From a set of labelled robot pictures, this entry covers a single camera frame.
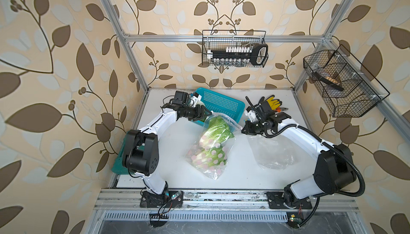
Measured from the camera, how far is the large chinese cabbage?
0.80m

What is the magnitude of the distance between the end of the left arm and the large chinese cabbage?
86 millimetres

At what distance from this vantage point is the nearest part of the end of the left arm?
0.77 metres
